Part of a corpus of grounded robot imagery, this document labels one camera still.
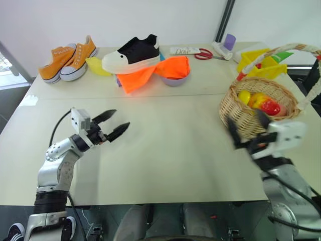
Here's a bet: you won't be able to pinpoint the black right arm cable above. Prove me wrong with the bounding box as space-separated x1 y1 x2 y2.
265 170 321 232

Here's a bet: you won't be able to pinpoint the orange canvas sneaker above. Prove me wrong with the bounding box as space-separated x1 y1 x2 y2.
38 43 77 84
59 35 98 82

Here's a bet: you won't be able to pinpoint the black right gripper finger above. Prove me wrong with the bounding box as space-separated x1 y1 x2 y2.
255 108 272 130
226 115 242 146

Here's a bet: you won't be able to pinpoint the black white striped shoe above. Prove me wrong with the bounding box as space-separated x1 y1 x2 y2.
64 216 77 239
7 222 26 241

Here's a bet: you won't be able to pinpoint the red fruit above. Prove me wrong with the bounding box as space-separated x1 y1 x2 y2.
260 98 281 116

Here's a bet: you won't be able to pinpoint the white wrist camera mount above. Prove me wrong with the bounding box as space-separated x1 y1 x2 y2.
70 107 93 134
266 120 308 152

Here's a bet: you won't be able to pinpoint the dark metal post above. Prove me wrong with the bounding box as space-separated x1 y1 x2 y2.
215 0 237 43

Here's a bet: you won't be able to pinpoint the orange cloth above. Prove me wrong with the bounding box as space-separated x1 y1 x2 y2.
117 56 190 95

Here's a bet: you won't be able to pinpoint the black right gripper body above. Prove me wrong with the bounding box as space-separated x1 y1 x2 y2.
234 132 279 155

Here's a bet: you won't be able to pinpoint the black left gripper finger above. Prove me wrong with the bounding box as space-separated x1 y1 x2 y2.
92 109 118 125
107 122 131 142

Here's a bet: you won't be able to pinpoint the green card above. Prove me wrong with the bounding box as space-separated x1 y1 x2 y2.
271 50 294 62

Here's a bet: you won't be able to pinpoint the black and white sneaker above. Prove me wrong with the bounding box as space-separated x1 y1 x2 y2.
101 34 161 75

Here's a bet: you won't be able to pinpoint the purple bowl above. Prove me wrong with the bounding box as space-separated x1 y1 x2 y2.
159 67 192 87

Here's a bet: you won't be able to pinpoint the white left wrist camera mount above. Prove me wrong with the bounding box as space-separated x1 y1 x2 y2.
70 107 93 134

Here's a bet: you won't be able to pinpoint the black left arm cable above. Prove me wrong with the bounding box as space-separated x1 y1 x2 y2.
49 109 73 147

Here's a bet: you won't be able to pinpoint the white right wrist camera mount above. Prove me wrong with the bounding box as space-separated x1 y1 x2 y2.
266 120 308 152

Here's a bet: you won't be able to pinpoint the wicker basket with handle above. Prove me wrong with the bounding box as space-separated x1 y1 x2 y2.
219 43 321 140

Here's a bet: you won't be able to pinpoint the purple cup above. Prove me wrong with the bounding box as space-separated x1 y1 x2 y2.
223 33 238 51

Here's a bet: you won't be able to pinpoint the yellow plastic basket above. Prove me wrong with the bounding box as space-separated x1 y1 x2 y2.
236 48 288 79

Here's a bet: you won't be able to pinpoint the yellow lemon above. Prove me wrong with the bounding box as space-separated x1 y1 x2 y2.
237 90 251 105

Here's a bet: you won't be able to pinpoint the white lettered tube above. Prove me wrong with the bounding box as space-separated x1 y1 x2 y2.
170 46 202 56

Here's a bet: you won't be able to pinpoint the yellow red apple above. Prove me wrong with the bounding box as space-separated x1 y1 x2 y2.
248 92 267 109

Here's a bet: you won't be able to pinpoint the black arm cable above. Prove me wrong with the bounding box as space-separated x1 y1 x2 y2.
49 109 73 147
265 170 321 232

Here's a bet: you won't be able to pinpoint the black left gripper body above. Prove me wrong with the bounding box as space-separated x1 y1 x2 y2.
86 120 110 147

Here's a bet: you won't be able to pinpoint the red handled scissors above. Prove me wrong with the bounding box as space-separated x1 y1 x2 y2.
194 48 227 61

